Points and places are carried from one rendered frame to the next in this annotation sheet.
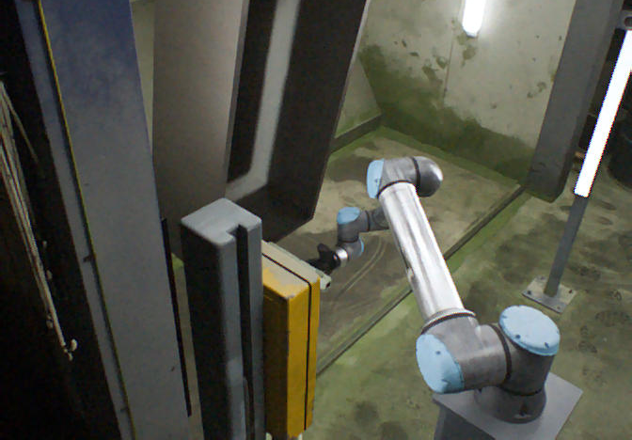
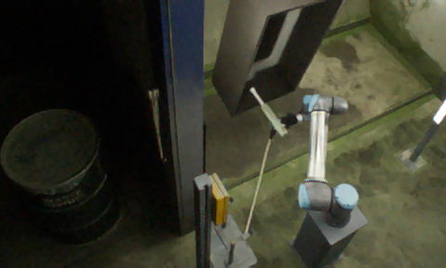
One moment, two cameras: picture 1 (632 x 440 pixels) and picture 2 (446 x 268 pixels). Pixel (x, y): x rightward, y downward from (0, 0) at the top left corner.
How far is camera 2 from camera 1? 1.22 m
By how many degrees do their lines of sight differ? 18
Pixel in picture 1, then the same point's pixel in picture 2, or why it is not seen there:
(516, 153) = (435, 71)
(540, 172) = (444, 86)
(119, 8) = (199, 72)
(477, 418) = (317, 220)
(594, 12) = not seen: outside the picture
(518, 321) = (342, 191)
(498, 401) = (327, 217)
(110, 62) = (193, 86)
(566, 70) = not seen: outside the picture
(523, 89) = not seen: outside the picture
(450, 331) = (312, 187)
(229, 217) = (205, 180)
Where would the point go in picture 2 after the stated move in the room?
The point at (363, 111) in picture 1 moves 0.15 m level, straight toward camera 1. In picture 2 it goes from (358, 13) to (355, 20)
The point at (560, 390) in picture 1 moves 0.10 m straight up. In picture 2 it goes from (358, 219) to (363, 212)
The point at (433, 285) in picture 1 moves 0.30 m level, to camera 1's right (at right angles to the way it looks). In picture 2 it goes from (315, 165) to (362, 180)
